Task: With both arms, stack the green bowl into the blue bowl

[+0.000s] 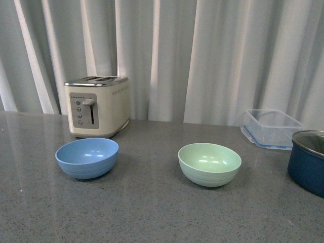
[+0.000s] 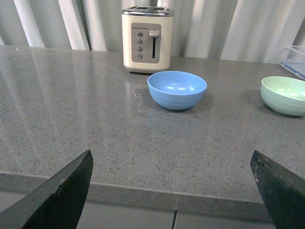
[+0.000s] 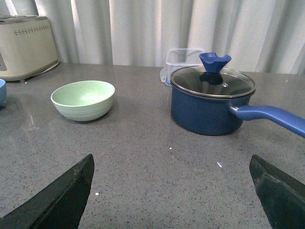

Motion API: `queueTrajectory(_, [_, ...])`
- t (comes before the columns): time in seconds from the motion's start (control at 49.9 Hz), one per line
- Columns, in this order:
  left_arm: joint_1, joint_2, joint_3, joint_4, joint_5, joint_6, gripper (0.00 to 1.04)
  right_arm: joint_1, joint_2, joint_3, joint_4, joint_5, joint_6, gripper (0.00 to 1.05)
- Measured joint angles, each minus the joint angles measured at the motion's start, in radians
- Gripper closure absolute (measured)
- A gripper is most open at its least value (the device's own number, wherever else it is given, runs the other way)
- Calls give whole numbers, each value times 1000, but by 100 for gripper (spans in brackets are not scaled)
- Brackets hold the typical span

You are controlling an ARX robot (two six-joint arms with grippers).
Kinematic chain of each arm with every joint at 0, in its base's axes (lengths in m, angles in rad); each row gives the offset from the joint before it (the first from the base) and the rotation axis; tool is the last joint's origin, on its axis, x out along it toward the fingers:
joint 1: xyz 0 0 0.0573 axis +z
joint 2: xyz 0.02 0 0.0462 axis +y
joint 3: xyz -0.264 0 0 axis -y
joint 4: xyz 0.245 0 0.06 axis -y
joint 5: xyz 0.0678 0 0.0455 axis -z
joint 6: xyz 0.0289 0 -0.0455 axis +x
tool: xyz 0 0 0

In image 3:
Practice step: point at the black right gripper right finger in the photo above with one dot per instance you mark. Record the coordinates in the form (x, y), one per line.
(282, 196)

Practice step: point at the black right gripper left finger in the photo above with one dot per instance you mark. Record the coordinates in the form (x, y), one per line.
(58, 206)

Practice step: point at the green bowl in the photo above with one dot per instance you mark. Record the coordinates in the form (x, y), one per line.
(84, 100)

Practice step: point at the blue bowl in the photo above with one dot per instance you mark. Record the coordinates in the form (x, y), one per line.
(3, 91)

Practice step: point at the blue saucepan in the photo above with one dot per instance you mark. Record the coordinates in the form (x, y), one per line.
(215, 117)

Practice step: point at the glass lid with blue knob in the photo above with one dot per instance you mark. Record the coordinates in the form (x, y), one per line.
(212, 79)

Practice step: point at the cream toaster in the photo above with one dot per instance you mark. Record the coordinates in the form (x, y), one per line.
(27, 47)

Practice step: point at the white curtain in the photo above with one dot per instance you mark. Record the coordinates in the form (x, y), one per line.
(260, 35)

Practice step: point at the clear plastic container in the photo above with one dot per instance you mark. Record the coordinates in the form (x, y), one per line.
(179, 58)

